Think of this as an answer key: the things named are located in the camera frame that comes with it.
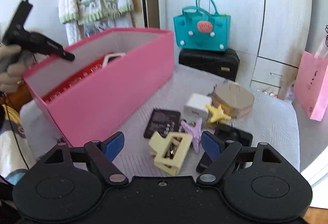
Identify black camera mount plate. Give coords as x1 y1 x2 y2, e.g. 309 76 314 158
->
195 123 254 174

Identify purple starfish hair clip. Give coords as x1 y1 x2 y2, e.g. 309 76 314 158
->
180 118 202 154

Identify cream hair claw clip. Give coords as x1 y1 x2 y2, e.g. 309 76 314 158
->
149 131 192 176

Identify white wifi router device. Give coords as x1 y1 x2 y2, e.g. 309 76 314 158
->
102 53 126 68

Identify gloved left hand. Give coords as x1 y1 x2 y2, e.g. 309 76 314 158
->
1 45 27 93

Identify yellow starfish hair clip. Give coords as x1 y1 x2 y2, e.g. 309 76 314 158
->
206 104 231 124

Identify white charger adapter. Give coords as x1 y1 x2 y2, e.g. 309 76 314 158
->
183 93 212 121

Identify white quilted blanket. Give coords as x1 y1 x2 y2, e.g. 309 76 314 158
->
19 65 300 178

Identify black card packet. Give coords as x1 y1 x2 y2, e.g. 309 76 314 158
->
143 109 181 139

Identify pink storage box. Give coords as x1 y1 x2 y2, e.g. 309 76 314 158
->
24 28 175 147

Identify black suitcase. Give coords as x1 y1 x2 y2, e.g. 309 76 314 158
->
179 49 240 81

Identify pink paper bag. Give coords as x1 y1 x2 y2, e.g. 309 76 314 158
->
294 38 327 121

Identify teal felt handbag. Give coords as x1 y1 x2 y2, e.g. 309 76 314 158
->
173 0 231 52

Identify white wardrobe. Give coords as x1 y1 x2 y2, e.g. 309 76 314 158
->
158 0 312 96

